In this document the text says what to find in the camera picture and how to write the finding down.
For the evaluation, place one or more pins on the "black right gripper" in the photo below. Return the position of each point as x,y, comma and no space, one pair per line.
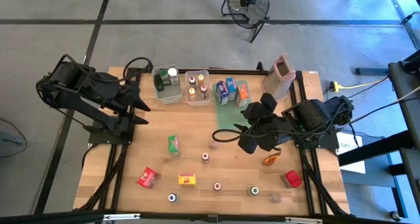
267,102

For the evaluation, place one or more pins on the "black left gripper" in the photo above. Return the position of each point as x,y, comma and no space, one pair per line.
126,119

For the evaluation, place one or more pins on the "orange Mini Wheats cereal box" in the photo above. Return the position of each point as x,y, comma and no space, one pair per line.
242,96

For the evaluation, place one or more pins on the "light blue cereal box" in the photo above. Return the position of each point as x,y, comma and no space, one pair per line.
231,87

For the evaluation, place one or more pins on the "dark blue cereal box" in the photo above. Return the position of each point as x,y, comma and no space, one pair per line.
222,92

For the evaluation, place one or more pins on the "green-labelled glass spice jar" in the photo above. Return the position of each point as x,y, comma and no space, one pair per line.
164,75

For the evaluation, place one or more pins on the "orange black snack packet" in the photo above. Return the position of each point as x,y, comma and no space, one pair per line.
271,158

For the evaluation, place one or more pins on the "green Apple Jacks cereal box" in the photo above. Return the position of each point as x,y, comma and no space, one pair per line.
174,144

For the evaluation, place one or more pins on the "purple-capped dark sauce bottle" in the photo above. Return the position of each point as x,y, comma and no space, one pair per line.
192,81

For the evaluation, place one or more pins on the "green-capped sauce bottle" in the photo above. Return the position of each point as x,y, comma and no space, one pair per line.
253,190

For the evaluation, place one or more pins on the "red-lidded brown container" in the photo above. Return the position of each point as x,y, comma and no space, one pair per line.
292,179

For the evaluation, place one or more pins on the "clear glass spice jar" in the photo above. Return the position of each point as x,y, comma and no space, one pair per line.
276,198

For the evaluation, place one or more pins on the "blue-capped sauce bottle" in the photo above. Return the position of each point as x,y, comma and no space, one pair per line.
173,197

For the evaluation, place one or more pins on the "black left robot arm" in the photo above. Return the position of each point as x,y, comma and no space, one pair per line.
65,76

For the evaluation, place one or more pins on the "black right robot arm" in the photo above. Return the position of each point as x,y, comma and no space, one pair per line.
311,115

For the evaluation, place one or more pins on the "black spice container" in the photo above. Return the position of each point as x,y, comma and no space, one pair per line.
159,83

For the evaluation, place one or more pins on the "translucent white plastic bin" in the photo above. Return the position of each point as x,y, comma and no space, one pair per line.
172,97
206,100

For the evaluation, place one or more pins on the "glass jar with orange label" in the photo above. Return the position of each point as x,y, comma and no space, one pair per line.
213,143

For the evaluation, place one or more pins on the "white-lidded spice jar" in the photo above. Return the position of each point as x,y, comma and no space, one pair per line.
173,74

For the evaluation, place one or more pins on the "red cereal box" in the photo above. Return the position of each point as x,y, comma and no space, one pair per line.
148,178

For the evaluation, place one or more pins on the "yellow Corn Pops cereal box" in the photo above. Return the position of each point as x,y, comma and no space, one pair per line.
187,179

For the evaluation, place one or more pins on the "white paper sheet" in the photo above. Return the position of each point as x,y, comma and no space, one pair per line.
352,165

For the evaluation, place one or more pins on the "black floor fan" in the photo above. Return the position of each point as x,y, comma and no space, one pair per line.
246,2

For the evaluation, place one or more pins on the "grey metal floor bar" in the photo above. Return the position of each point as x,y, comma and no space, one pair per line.
370,71

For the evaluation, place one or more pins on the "dark side table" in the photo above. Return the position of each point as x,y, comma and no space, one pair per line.
403,119

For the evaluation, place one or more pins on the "black frame foot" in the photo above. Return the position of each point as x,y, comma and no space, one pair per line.
260,66

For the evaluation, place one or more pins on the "silver metal bracket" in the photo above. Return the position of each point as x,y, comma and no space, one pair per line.
303,219
121,217

